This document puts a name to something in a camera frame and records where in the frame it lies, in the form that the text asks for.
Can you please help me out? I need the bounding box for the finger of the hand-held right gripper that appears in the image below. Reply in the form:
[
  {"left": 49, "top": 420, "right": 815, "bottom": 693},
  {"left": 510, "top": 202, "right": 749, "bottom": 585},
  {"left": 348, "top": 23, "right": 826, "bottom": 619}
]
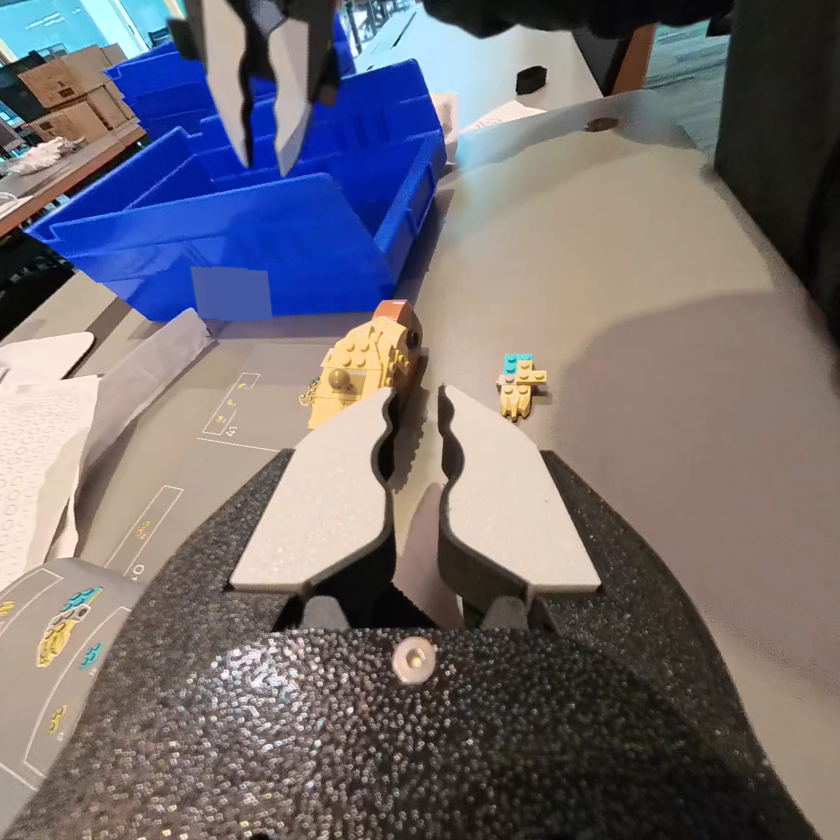
[
  {"left": 272, "top": 20, "right": 329, "bottom": 177},
  {"left": 185, "top": 0, "right": 257, "bottom": 168}
]

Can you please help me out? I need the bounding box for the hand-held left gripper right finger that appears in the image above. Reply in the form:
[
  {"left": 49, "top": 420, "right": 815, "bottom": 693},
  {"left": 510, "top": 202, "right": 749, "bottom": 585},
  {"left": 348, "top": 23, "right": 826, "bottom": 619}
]
[{"left": 435, "top": 384, "right": 605, "bottom": 608}]

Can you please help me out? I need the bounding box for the wood-edged neighbouring desk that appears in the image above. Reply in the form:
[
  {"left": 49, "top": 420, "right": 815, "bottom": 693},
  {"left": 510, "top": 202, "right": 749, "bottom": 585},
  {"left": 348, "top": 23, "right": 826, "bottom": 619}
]
[{"left": 0, "top": 121, "right": 148, "bottom": 238}]

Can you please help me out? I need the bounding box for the crumpled white plastic sheet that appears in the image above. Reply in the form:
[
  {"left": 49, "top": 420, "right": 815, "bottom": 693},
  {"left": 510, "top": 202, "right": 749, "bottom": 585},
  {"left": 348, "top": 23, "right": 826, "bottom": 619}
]
[{"left": 7, "top": 134, "right": 89, "bottom": 177}]

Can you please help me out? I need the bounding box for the person's dark clothing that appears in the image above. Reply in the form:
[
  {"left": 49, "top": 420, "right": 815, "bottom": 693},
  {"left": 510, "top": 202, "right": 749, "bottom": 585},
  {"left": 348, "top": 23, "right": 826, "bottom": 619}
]
[{"left": 714, "top": 0, "right": 840, "bottom": 319}]

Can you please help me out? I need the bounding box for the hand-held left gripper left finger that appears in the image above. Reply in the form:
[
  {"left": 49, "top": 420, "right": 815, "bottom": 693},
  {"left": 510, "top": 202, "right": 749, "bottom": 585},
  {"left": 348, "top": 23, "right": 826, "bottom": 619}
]
[{"left": 228, "top": 386, "right": 403, "bottom": 595}]

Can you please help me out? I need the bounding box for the brown wooden post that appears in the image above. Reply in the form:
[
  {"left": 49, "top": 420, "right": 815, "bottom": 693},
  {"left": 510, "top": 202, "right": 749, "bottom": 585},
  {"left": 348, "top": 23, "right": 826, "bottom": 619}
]
[{"left": 613, "top": 23, "right": 658, "bottom": 97}]

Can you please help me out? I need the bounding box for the white paper sheet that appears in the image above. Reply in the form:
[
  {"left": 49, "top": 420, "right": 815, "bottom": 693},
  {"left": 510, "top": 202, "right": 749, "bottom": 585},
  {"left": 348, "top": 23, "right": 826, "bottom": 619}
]
[{"left": 433, "top": 92, "right": 547, "bottom": 165}]

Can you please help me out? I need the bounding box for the brown cardboard box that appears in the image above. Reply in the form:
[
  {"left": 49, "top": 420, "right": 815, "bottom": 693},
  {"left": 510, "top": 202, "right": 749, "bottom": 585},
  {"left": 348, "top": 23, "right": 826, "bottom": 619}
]
[
  {"left": 18, "top": 45, "right": 129, "bottom": 109},
  {"left": 26, "top": 85, "right": 142, "bottom": 144}
]

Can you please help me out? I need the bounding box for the plain white paper bag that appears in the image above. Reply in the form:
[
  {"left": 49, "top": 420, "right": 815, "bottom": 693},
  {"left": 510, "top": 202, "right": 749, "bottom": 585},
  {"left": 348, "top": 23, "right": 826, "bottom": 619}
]
[
  {"left": 82, "top": 307, "right": 212, "bottom": 454},
  {"left": 0, "top": 331, "right": 97, "bottom": 383}
]

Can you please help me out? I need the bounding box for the grey instruction booklet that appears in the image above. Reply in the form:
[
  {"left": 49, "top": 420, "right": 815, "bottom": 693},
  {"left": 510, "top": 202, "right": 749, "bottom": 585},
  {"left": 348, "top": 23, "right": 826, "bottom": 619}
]
[{"left": 0, "top": 322, "right": 316, "bottom": 798}]

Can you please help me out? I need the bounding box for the blue plastic bin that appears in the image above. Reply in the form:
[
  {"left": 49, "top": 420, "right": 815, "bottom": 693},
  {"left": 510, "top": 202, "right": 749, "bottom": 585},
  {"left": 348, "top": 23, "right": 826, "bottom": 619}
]
[
  {"left": 187, "top": 58, "right": 449, "bottom": 293},
  {"left": 104, "top": 41, "right": 277, "bottom": 142},
  {"left": 25, "top": 126, "right": 398, "bottom": 324}
]

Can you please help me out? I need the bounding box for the tan and teal brick assembly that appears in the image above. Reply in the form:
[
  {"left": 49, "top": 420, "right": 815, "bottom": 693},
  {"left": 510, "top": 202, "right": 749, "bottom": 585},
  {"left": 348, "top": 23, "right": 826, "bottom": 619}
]
[{"left": 497, "top": 353, "right": 549, "bottom": 421}]

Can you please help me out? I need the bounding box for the tan brick model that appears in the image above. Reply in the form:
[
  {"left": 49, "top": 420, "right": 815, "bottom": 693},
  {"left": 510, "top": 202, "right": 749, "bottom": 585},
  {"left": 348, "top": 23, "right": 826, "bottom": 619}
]
[{"left": 301, "top": 298, "right": 426, "bottom": 431}]

